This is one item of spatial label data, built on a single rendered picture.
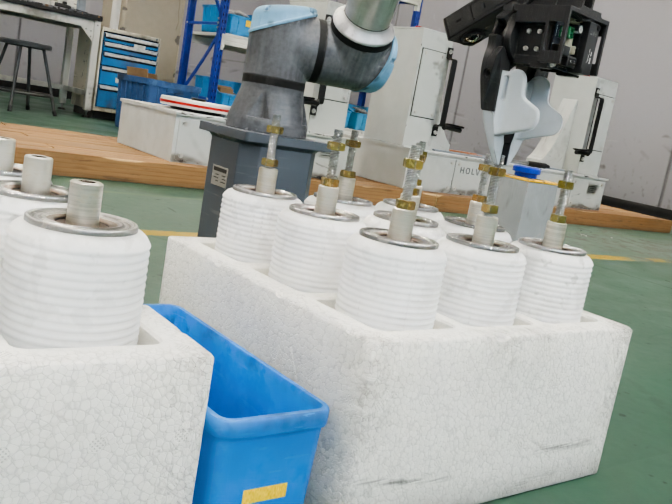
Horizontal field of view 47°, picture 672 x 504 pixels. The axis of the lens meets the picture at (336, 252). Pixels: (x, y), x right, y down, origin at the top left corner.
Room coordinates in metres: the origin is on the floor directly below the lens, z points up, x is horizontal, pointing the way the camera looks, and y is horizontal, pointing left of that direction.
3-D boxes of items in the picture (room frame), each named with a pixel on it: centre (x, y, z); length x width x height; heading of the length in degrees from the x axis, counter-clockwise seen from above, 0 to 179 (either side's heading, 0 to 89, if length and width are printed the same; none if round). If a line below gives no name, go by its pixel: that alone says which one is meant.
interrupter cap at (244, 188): (0.91, 0.09, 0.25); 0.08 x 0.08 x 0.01
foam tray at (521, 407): (0.89, -0.07, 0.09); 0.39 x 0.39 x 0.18; 39
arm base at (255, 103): (1.47, 0.17, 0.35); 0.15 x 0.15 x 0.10
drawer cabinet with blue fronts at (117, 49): (6.38, 2.00, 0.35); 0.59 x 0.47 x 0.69; 38
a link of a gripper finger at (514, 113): (0.77, -0.15, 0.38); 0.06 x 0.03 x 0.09; 44
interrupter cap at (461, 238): (0.80, -0.15, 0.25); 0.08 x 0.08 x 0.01
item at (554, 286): (0.87, -0.24, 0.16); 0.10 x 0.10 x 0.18
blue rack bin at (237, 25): (6.20, 1.06, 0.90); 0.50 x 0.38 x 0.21; 39
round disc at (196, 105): (3.18, 0.65, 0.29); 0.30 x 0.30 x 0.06
